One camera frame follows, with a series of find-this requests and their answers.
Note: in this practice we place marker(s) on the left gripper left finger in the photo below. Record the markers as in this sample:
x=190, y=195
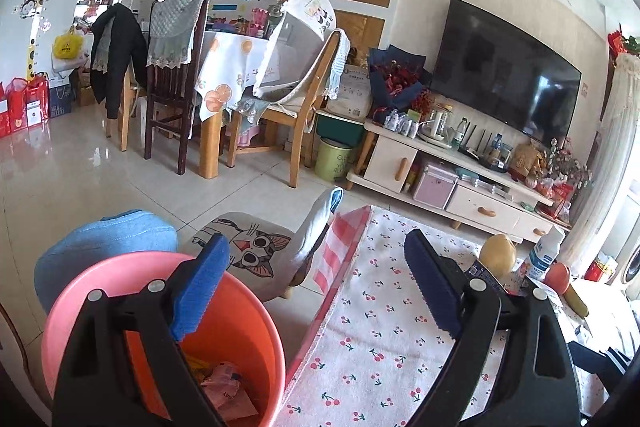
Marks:
x=96, y=385

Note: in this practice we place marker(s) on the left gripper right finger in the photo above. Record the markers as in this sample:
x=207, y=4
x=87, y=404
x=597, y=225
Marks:
x=535, y=383

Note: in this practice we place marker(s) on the pink plastic trash bucket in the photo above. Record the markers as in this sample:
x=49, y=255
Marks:
x=236, y=327

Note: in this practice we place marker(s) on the dark blue carton box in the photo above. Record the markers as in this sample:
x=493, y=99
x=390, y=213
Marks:
x=478, y=271

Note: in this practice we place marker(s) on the yellow banana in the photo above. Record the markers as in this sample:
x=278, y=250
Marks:
x=575, y=302

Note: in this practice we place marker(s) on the red apple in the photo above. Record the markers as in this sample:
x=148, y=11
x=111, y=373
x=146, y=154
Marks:
x=558, y=278

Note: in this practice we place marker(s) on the white blue milk bottle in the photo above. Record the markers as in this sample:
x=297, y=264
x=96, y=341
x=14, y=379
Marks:
x=543, y=254

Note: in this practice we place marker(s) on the yellow round pear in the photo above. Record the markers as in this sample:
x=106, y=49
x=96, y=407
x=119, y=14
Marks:
x=498, y=255

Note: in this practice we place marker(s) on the blue denim knee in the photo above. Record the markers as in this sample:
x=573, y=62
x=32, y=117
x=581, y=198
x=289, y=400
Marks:
x=128, y=232

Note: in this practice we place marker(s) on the washing machine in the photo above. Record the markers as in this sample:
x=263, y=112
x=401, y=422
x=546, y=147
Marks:
x=629, y=277

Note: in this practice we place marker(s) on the cherry print tablecloth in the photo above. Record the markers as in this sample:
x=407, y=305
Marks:
x=373, y=349

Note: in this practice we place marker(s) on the white tv cabinet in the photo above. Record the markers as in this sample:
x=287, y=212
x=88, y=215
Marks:
x=390, y=164

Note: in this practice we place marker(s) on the pink storage box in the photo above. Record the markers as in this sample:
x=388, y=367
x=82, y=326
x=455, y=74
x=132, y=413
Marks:
x=435, y=185

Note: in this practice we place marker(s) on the clear electric kettle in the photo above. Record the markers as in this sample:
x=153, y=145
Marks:
x=436, y=128

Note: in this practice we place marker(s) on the red gift bag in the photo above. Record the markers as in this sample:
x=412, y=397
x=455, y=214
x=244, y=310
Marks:
x=28, y=102

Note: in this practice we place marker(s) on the green waste bin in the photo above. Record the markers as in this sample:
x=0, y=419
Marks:
x=333, y=160

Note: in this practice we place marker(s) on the black flat television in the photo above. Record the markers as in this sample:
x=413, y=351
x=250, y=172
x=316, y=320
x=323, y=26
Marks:
x=500, y=70

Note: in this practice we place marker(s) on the light wooden chair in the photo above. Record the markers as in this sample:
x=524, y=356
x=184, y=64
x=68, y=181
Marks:
x=295, y=112

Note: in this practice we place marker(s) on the white sack bag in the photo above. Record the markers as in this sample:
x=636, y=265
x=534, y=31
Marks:
x=354, y=100

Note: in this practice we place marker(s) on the black hanging jacket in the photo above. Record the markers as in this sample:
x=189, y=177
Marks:
x=118, y=42

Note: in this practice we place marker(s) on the yellow bag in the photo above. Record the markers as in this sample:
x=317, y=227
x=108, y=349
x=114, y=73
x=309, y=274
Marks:
x=67, y=47

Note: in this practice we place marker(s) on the dark blue flower bouquet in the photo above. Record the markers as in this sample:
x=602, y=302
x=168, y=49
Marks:
x=398, y=80

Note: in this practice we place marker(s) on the dining table with cloth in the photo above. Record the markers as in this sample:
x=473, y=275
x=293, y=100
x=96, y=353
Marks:
x=229, y=65

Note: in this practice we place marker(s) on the dark wooden chair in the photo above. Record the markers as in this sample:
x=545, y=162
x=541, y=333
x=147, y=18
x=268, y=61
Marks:
x=176, y=36

